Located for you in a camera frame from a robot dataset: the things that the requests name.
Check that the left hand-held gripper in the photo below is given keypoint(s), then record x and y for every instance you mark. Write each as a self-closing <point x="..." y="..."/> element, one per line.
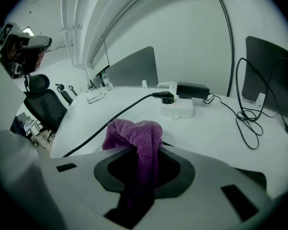
<point x="6" y="35"/>

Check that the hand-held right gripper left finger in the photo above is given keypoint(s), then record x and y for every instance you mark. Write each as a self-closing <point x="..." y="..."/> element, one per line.
<point x="81" y="176"/>

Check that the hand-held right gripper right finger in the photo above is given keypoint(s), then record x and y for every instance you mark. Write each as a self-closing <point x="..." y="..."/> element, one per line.
<point x="206" y="188"/>

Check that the purple cloth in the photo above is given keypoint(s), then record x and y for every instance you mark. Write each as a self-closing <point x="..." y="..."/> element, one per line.
<point x="139" y="138"/>

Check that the person's left hand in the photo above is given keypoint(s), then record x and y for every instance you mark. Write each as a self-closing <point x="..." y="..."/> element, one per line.
<point x="39" y="59"/>

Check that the long ceiling light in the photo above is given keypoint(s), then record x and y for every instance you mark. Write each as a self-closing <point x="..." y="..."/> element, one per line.
<point x="28" y="30"/>

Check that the white ceiling pipes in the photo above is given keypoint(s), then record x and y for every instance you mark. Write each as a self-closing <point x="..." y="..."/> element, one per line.
<point x="70" y="20"/>

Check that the black-framed eyeglasses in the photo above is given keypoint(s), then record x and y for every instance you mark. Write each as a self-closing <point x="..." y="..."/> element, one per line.
<point x="96" y="97"/>

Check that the clear plastic water bottle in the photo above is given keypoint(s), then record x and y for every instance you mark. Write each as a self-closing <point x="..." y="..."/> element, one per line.
<point x="108" y="83"/>

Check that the white power strip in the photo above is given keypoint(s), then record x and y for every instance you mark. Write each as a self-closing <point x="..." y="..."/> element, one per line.
<point x="180" y="109"/>

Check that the black power adapter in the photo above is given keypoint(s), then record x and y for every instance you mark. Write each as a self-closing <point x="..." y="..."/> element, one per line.
<point x="192" y="90"/>

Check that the grey desk partition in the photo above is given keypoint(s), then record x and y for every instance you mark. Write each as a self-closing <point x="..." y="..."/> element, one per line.
<point x="134" y="68"/>

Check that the dark desk partition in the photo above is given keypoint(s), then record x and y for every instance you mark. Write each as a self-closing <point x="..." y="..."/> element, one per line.
<point x="254" y="49"/>

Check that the white partition bracket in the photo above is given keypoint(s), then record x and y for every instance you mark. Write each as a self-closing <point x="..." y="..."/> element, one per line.
<point x="259" y="100"/>
<point x="145" y="84"/>

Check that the black wall conduit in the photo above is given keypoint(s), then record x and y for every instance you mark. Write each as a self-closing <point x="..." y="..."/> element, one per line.
<point x="232" y="54"/>

